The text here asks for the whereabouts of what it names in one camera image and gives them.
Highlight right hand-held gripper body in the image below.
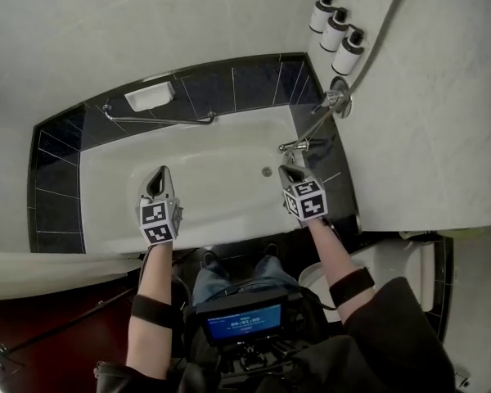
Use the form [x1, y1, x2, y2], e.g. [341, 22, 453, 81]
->
[282, 178, 328, 223]

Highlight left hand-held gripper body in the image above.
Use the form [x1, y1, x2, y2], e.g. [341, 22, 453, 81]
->
[137, 196, 185, 246]

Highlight person's right forearm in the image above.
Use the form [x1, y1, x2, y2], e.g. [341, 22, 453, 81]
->
[309, 217, 376, 323]

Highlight person's left forearm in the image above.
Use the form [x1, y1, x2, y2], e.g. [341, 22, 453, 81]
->
[124, 242, 173, 370]

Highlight chrome bathtub spout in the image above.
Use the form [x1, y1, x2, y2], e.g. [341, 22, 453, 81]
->
[278, 137, 328, 154]

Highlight white bathtub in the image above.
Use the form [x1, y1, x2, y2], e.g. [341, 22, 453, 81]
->
[79, 104, 324, 255]

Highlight chrome grab bar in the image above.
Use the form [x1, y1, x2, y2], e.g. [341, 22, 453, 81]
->
[102, 103, 217, 125]

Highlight person's blue jeans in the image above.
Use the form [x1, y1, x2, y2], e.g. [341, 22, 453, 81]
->
[191, 254, 300, 306]

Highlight chrome shower mixer valve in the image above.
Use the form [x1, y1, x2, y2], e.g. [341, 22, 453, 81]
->
[310, 75, 353, 119]

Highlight white soap dish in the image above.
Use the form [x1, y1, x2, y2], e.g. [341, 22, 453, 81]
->
[124, 82, 176, 113]

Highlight black elastic armband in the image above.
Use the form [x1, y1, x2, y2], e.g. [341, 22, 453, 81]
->
[130, 294, 173, 327]
[328, 266, 376, 306]

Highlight white toilet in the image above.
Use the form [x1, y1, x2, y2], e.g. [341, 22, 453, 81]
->
[298, 237, 437, 323]

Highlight white pump bottle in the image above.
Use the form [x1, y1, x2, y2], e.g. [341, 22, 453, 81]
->
[331, 23, 370, 76]
[309, 0, 336, 33]
[318, 7, 350, 53]

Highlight chest-mounted screen device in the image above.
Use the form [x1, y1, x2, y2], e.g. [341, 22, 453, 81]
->
[194, 287, 306, 347]

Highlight black tripod stand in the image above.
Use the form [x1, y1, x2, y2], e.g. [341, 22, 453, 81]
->
[0, 287, 140, 368]

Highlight person's dark jacket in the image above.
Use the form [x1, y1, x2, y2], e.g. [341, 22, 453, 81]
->
[96, 276, 457, 393]

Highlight metal shower hose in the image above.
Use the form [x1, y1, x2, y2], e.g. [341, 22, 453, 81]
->
[286, 0, 418, 155]

